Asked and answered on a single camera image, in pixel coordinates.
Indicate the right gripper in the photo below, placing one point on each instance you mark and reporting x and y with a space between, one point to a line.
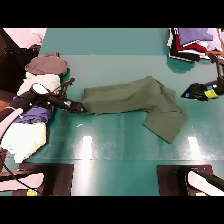
197 90

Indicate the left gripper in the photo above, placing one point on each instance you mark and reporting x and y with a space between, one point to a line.
75 106

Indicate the olive green garment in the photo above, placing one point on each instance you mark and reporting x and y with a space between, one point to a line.
133 96

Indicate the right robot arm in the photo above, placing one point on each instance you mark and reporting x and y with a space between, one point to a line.
204 182

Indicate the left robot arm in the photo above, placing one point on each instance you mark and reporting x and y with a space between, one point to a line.
33 96

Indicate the white garment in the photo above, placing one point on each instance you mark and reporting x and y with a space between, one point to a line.
25 138
46 81

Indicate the black garment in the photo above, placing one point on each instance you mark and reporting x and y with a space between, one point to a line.
181 56

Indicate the purple-blue garment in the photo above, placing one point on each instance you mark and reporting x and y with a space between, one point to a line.
35 115

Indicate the red garment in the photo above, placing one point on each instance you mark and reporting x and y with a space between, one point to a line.
190 47

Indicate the grey-brown garment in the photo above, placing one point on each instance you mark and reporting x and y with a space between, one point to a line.
46 65

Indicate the pale garment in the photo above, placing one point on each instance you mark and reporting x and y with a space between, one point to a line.
217 40

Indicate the purple garment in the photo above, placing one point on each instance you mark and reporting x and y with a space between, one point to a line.
193 35

